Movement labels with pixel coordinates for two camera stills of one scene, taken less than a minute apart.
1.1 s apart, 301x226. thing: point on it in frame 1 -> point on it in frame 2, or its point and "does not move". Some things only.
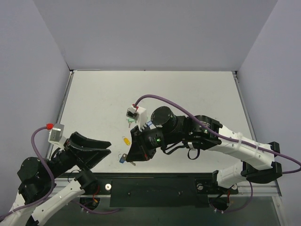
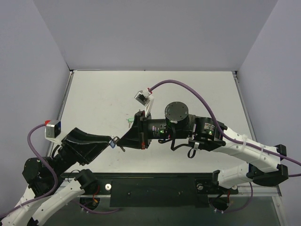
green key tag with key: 130,120 does not move
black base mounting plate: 160,189 does not move
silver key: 124,156 -> 115,139
